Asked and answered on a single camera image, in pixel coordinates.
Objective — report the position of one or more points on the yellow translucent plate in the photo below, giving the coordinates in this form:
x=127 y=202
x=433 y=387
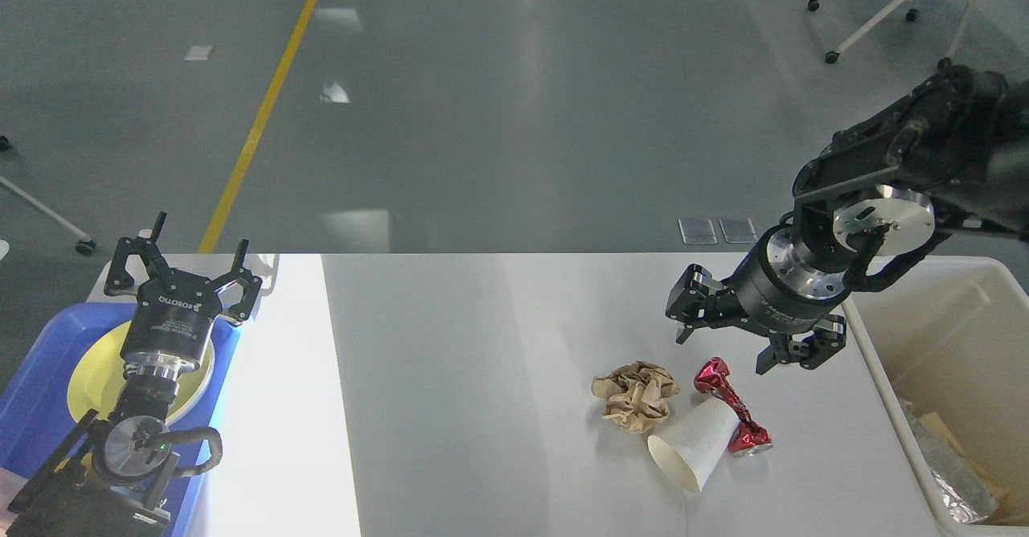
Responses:
x=98 y=378

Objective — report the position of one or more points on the right floor socket cover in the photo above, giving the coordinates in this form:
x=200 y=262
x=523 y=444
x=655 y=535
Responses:
x=738 y=230

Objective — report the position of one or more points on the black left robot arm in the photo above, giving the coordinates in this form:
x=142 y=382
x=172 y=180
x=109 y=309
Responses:
x=108 y=476

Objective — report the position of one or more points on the crumpled brown paper ball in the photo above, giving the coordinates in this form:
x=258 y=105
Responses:
x=636 y=396

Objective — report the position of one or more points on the white plastic waste bin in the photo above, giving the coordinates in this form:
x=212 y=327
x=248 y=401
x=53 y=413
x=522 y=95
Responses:
x=951 y=337

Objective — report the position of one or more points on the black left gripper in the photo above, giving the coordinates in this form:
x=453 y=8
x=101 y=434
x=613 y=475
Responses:
x=170 y=324

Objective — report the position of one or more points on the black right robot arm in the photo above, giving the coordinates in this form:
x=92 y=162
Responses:
x=950 y=157

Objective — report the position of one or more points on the white office chair left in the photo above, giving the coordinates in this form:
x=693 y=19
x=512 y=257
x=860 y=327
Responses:
x=85 y=245

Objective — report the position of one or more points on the red crumpled wrapper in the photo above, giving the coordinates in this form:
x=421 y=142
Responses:
x=750 y=438

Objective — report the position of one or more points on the white paper cup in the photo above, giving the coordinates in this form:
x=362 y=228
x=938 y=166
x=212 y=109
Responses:
x=688 y=451

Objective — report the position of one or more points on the floor socket cover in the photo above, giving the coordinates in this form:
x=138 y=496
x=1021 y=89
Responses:
x=738 y=230
x=697 y=231

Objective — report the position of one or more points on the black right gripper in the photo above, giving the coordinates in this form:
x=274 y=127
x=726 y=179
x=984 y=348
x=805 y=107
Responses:
x=771 y=290

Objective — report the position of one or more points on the blue plastic tray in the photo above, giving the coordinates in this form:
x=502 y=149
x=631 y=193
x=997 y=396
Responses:
x=35 y=415

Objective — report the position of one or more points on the square aluminium foil tray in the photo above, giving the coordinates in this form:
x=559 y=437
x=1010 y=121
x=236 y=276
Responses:
x=966 y=496

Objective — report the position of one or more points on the left floor socket cover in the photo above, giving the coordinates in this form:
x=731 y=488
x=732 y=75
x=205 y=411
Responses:
x=697 y=231

